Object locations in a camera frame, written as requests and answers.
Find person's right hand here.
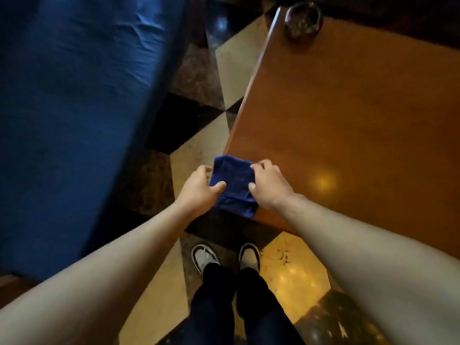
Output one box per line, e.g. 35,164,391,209
248,159,299,212

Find person's left hand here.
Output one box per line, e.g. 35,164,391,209
175,165,228,221

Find dark blue cleaning cloth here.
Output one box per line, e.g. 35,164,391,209
209,155,260,219

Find person's left forearm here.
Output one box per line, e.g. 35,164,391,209
0,201,196,345

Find person's right forearm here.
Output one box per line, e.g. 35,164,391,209
275,193,460,345

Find person's left white sneaker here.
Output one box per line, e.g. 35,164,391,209
191,243,220,276

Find person's white sneaker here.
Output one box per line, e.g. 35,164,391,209
239,242,262,273
191,243,220,276

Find person's right white sneaker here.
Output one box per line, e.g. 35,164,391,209
239,242,262,273

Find person's dark trousers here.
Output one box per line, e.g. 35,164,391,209
172,262,306,345

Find long blue fabric sofa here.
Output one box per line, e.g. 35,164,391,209
0,0,191,284

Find wooden table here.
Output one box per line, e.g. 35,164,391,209
223,6,460,261

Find dark glass ashtray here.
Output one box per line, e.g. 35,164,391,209
284,1,324,43

